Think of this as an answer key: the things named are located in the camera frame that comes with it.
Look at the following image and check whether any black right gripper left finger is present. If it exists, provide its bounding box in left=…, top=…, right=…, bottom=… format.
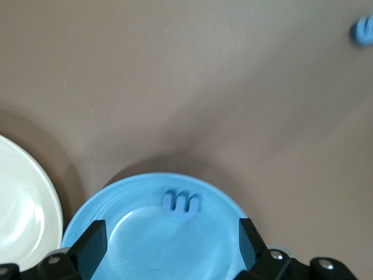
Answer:
left=0, top=219, right=108, bottom=280

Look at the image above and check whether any blue plate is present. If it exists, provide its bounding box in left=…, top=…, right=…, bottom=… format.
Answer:
left=61, top=172, right=248, bottom=280

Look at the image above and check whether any blue foam number six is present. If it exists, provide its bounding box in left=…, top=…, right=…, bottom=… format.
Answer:
left=349, top=14, right=373, bottom=47

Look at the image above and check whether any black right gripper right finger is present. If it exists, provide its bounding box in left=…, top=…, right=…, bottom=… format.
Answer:
left=237, top=218, right=358, bottom=280

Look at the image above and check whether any beige plate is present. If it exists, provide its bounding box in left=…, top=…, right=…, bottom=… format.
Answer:
left=0, top=134, right=64, bottom=271

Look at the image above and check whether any brown table cover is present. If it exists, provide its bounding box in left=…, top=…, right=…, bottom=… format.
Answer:
left=0, top=0, right=373, bottom=280

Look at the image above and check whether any blue foam letter m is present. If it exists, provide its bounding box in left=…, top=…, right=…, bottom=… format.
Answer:
left=161, top=188, right=202, bottom=220

